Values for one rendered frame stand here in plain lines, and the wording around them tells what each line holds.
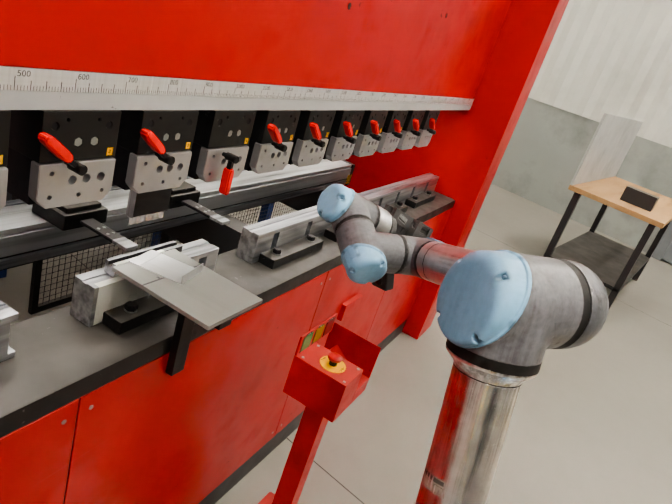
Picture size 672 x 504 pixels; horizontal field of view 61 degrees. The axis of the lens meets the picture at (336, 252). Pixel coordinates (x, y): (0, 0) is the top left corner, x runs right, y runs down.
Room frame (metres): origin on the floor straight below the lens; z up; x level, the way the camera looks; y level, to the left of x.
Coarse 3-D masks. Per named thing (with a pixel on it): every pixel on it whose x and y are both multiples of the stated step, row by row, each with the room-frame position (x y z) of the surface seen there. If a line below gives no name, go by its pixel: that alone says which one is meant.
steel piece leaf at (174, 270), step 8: (160, 256) 1.12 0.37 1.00; (144, 264) 1.07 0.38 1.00; (152, 264) 1.08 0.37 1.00; (160, 264) 1.09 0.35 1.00; (168, 264) 1.10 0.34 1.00; (176, 264) 1.11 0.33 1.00; (184, 264) 1.12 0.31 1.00; (200, 264) 1.11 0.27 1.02; (160, 272) 1.05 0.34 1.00; (168, 272) 1.07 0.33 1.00; (176, 272) 1.08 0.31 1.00; (184, 272) 1.09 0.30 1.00; (192, 272) 1.07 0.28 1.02; (176, 280) 1.04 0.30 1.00; (184, 280) 1.05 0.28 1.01
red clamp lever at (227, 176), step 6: (228, 156) 1.22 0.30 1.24; (234, 156) 1.22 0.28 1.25; (228, 162) 1.22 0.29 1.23; (234, 162) 1.22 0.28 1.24; (228, 168) 1.22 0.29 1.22; (222, 174) 1.22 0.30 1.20; (228, 174) 1.22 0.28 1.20; (222, 180) 1.22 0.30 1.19; (228, 180) 1.22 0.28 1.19; (222, 186) 1.22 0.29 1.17; (228, 186) 1.22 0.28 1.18; (222, 192) 1.22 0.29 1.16; (228, 192) 1.22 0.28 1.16
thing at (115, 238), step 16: (32, 208) 1.16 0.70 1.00; (48, 208) 1.14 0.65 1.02; (64, 208) 1.14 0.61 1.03; (80, 208) 1.17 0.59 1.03; (96, 208) 1.21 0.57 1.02; (64, 224) 1.12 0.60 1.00; (80, 224) 1.16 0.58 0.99; (96, 224) 1.17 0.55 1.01; (112, 240) 1.12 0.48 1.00; (128, 240) 1.14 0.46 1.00
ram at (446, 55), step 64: (0, 0) 0.74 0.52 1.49; (64, 0) 0.83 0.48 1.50; (128, 0) 0.94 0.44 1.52; (192, 0) 1.07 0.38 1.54; (256, 0) 1.24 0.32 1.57; (320, 0) 1.46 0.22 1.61; (384, 0) 1.78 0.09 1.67; (448, 0) 2.27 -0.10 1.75; (512, 0) 3.08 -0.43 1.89; (0, 64) 0.75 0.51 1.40; (64, 64) 0.84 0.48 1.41; (128, 64) 0.95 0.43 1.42; (192, 64) 1.10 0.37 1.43; (256, 64) 1.29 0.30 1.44; (320, 64) 1.54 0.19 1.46; (384, 64) 1.92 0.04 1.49; (448, 64) 2.51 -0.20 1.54
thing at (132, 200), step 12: (132, 192) 1.06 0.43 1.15; (156, 192) 1.11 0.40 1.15; (168, 192) 1.14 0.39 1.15; (132, 204) 1.06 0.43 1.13; (144, 204) 1.08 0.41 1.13; (156, 204) 1.12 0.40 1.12; (168, 204) 1.15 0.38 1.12; (132, 216) 1.06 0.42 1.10; (144, 216) 1.10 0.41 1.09; (156, 216) 1.13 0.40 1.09
